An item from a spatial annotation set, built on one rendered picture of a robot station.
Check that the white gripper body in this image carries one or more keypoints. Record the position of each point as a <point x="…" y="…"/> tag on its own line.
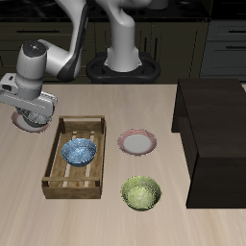
<point x="35" y="106"/>

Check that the black bowl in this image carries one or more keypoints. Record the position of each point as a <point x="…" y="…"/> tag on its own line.
<point x="34" y="120"/>

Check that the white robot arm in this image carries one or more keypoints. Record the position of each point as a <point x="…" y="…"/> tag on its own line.
<point x="121" y="38"/>

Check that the white plate with pink rim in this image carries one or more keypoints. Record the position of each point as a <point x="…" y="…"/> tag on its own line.
<point x="137" y="142"/>
<point x="18" y="123"/>

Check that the blue bowl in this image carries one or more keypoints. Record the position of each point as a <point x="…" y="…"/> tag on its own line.
<point x="78" y="153"/>

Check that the green bowl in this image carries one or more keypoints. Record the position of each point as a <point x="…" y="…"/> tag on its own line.
<point x="141" y="193"/>

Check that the wooden slat tray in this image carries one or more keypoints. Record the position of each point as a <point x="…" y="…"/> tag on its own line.
<point x="77" y="185"/>

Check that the dark kitchen cupboards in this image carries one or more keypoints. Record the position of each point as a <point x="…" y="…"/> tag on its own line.
<point x="179" y="48"/>

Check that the dark wooden cabinet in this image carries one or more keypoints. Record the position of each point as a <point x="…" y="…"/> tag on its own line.
<point x="217" y="128"/>

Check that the grey drawer unit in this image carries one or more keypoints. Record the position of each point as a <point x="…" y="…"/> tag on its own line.
<point x="224" y="48"/>

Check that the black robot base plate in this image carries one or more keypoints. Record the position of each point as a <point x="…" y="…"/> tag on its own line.
<point x="150" y="72"/>

